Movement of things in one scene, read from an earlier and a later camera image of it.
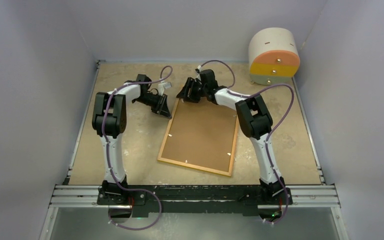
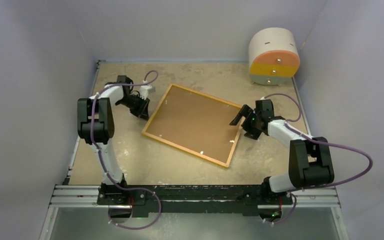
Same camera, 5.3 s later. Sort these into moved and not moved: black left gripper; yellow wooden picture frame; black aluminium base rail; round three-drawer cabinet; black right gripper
Moved: black right gripper; yellow wooden picture frame; black left gripper
Not moved: round three-drawer cabinet; black aluminium base rail
